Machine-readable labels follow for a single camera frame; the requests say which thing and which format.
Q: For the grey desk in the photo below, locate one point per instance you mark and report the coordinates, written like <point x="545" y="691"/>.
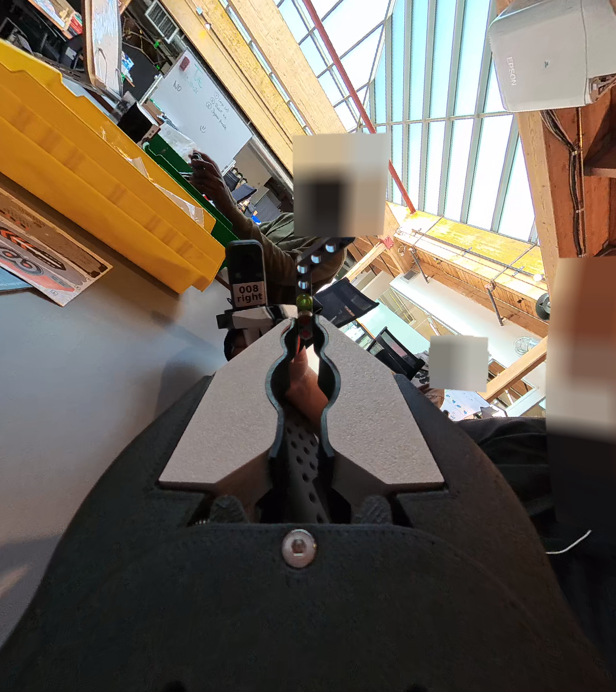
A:
<point x="70" y="378"/>

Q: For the white wall fan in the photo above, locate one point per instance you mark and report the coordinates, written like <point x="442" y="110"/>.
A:
<point x="527" y="346"/>

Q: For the yellow-green toy connector pin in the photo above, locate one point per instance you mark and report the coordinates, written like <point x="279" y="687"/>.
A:
<point x="303" y="301"/>

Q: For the person's right hand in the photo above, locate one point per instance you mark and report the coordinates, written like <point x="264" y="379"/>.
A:
<point x="301" y="381"/>

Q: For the red pipe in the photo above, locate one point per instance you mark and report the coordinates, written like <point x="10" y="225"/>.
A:
<point x="336" y="59"/>

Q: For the orange printed sticker sheet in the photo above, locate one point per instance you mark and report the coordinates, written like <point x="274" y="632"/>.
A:
<point x="26" y="254"/>

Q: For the yellow plastic bin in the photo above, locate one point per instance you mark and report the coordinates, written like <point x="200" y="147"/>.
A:
<point x="70" y="162"/>

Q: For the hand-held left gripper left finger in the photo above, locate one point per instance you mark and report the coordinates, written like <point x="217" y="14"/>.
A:
<point x="221" y="427"/>

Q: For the clear plastic bag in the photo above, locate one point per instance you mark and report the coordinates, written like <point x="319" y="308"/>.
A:
<point x="178" y="203"/>

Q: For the person's dark clothing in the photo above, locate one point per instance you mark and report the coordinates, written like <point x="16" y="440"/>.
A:
<point x="502" y="451"/>

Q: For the white projector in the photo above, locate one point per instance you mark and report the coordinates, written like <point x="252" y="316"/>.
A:
<point x="551" y="54"/>

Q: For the skylight window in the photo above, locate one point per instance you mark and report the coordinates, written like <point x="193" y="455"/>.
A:
<point x="448" y="135"/>

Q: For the green plastic bin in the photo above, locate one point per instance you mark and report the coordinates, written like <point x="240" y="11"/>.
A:
<point x="163" y="147"/>

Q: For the air vent grille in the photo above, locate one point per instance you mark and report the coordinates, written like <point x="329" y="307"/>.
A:
<point x="162" y="19"/>

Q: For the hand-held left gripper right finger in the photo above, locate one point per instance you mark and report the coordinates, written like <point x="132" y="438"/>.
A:
<point x="378" y="427"/>

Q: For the leaning wooden board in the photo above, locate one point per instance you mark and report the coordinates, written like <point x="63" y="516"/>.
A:
<point x="103" y="43"/>

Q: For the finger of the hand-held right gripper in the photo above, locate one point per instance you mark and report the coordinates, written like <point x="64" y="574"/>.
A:
<point x="282" y="312"/>
<point x="247" y="319"/>

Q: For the whiteboard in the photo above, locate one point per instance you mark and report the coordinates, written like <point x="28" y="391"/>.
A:
<point x="205" y="108"/>

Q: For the black box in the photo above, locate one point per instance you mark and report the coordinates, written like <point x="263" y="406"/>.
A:
<point x="137" y="121"/>

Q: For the black office chair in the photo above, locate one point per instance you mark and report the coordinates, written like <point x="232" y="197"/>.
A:
<point x="340" y="303"/>
<point x="394" y="351"/>

